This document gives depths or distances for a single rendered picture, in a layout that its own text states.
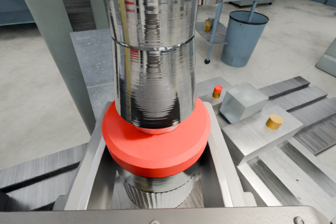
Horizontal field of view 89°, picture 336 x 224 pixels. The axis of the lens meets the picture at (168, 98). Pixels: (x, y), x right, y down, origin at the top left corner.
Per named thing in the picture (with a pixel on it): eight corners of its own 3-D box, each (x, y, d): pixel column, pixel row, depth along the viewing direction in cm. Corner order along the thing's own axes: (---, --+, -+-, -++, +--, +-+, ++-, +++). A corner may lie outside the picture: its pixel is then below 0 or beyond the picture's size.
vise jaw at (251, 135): (293, 136, 35) (304, 124, 32) (237, 167, 30) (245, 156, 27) (269, 116, 39) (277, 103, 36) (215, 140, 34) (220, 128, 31)
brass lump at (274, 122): (281, 127, 31) (286, 121, 30) (273, 131, 31) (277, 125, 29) (271, 119, 33) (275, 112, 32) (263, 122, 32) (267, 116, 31)
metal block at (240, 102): (257, 118, 36) (269, 98, 32) (235, 128, 34) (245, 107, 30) (239, 102, 40) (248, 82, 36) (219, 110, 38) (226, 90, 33)
